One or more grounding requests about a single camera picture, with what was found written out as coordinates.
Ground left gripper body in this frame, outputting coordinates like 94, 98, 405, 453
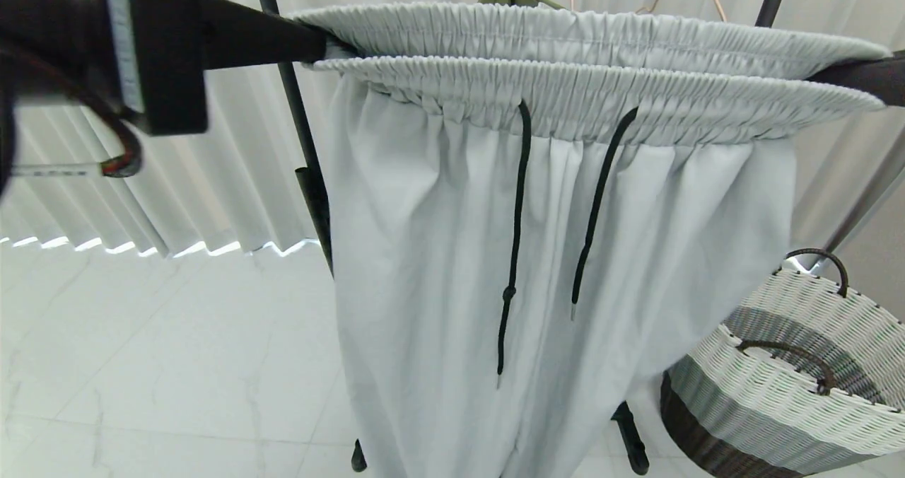
0, 0, 209, 136

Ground pale grey shorts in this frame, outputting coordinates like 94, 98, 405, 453
290, 1, 892, 478

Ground black clothes rack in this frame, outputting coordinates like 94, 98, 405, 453
251, 0, 794, 475

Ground white laundry basket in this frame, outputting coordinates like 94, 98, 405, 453
660, 248, 905, 478

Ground white curtain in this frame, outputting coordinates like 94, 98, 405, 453
0, 0, 905, 258

